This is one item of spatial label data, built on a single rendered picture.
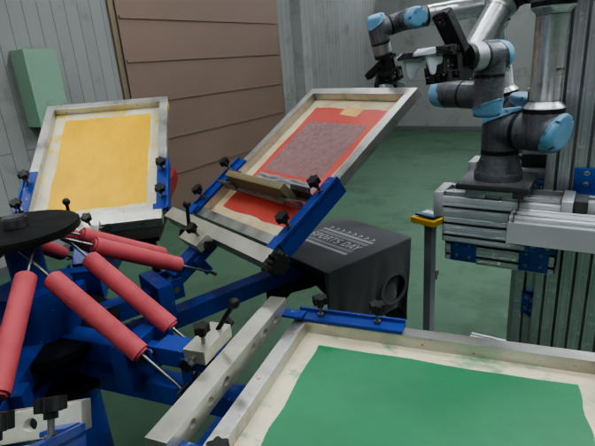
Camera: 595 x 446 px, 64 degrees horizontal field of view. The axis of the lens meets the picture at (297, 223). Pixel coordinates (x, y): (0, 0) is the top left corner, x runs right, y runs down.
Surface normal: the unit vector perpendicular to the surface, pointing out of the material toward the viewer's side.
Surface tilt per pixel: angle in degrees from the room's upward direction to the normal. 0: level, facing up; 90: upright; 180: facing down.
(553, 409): 0
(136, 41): 90
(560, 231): 90
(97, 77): 90
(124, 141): 32
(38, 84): 90
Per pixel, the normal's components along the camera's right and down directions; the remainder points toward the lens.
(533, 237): -0.53, 0.31
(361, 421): -0.07, -0.94
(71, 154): 0.02, -0.64
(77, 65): 0.84, 0.11
